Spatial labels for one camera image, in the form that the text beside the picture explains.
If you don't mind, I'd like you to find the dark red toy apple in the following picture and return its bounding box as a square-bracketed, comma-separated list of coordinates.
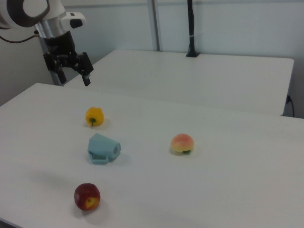
[74, 182, 101, 211]

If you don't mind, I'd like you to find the grey vertical wall profile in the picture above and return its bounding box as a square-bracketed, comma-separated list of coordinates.
[146, 0, 165, 52]

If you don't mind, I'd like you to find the black camera pole with base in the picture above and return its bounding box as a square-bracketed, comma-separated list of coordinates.
[185, 0, 200, 58]

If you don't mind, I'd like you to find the black robot wrist cable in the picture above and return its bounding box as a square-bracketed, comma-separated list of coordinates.
[0, 28, 40, 44]

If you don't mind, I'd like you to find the yellow toy bell pepper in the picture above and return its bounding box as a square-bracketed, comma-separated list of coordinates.
[85, 107, 105, 127]

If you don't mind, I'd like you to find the pink yellow toy peach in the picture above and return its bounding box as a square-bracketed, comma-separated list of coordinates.
[170, 133, 196, 156]

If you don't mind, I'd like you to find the light blue plastic mug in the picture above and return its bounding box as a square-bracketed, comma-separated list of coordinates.
[87, 133, 122, 165]

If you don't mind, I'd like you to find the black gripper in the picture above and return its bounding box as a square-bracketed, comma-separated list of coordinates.
[43, 30, 94, 87]

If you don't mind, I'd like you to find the aluminium mounting post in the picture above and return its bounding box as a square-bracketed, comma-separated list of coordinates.
[35, 29, 65, 86]

